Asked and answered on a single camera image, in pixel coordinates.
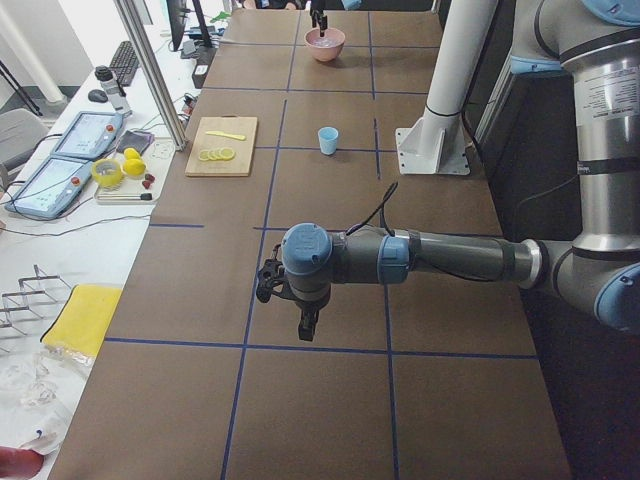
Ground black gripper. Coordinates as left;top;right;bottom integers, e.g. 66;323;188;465
309;0;328;37
295;289;330;342

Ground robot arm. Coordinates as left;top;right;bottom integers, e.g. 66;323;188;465
307;0;361;37
258;1;639;341

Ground pile of clear ice cubes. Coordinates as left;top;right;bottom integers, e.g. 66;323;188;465
308;35;341;49

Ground light blue paper cup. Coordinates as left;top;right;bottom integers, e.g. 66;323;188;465
317;126;339;155

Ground pink bowl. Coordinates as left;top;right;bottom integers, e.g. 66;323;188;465
304;28;346;62

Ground yellow plastic knife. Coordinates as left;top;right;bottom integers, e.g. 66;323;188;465
205;130;247;141

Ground bamboo cutting board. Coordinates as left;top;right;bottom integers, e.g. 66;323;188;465
185;116;258;177

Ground top lemon slice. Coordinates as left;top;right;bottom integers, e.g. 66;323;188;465
220;147;235;161

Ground black keyboard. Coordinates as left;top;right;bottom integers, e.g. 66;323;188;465
109;40;139;87

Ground white tray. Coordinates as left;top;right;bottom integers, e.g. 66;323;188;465
94;173;162;205

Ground water bottle black cap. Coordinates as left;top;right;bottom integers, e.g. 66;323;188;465
94;65;133;119

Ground whole yellow lemon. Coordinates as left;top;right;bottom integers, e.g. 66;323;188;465
122;147;146;177

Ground yellow cloth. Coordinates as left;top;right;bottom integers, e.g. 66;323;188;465
40;284;122;359

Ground computer mouse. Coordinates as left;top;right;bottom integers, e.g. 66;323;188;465
87;89;109;103

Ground yellow tape roll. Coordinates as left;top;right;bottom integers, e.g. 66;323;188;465
91;158;124;188

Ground upper teach pendant tablet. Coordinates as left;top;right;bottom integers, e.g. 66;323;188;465
52;111;124;160

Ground teach pendant tablet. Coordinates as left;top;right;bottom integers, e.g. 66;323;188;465
5;155;93;220
52;111;124;160

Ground lower teach pendant tablet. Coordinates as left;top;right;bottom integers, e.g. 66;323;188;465
5;155;93;220

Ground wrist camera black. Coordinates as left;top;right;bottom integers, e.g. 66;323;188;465
256;244;296;303

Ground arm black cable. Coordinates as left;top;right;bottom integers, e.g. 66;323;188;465
347;182;400;238

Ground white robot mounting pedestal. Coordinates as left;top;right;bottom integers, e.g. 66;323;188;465
395;0;498;176

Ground aluminium frame post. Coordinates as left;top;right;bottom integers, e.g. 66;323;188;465
113;0;187;151

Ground wire rack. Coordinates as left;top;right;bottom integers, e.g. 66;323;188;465
1;264;72;354

